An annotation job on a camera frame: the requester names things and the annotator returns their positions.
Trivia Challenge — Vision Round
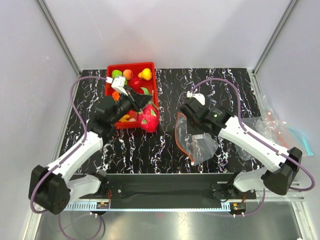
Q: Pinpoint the left aluminium frame post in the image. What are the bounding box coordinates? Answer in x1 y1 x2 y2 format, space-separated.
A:
35 0 82 77

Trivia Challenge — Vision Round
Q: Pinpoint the white slotted cable duct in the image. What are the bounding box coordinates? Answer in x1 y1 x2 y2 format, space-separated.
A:
62 199 231 212

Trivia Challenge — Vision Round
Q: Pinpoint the clear bag orange zipper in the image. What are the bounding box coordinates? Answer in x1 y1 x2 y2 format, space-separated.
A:
175 112 219 166

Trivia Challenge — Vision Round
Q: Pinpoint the pink dragon fruit toy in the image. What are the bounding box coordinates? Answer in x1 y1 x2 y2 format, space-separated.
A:
137 87 160 133

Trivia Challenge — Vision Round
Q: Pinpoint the red apple toy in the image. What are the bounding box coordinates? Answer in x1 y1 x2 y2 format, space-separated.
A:
129 76 143 91

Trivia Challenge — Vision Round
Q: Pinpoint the spare zip bags pile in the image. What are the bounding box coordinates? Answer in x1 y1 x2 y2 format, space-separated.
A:
242 96 314 157

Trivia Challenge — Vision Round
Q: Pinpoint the green bumpy fruit toy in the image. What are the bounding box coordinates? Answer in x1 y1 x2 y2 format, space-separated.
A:
111 69 123 79

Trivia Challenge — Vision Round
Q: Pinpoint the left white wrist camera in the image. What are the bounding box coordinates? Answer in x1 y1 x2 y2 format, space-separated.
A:
111 76 127 95

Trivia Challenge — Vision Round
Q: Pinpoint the orange pumpkin toy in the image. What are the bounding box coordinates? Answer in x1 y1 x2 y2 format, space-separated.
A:
112 91 120 101

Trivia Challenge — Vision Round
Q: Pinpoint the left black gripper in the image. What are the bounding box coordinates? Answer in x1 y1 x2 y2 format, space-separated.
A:
109 87 153 125

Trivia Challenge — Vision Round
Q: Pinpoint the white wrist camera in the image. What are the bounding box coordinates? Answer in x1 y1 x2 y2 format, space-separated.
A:
111 76 127 95
186 91 206 106

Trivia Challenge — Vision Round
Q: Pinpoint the red plastic tray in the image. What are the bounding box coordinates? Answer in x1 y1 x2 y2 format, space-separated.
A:
105 62 159 130

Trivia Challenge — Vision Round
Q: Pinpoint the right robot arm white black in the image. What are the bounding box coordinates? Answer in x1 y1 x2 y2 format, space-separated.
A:
180 97 303 199

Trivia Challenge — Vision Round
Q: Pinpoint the orange ginger root toy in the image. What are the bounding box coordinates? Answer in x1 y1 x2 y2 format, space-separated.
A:
118 114 130 123

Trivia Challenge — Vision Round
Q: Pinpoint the peach toy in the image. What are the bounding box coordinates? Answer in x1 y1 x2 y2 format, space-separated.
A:
122 69 134 81

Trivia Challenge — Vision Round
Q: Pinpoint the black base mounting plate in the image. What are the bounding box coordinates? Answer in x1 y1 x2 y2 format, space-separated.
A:
83 173 257 206

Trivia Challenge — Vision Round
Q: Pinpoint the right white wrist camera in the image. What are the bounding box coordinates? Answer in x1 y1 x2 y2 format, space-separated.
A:
186 91 206 106

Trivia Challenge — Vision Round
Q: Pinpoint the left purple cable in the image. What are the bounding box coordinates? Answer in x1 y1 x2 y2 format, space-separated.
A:
28 76 113 238

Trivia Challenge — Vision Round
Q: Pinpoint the right aluminium frame post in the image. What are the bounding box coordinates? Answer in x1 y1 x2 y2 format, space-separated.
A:
252 0 300 76

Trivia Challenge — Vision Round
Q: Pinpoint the yellow pear toy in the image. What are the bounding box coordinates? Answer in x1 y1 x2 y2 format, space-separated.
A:
138 68 153 81

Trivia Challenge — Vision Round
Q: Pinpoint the aluminium frame post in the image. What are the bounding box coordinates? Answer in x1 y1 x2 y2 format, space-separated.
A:
252 0 300 76
35 0 82 77

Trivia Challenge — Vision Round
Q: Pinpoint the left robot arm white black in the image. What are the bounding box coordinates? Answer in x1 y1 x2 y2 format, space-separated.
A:
28 87 153 215

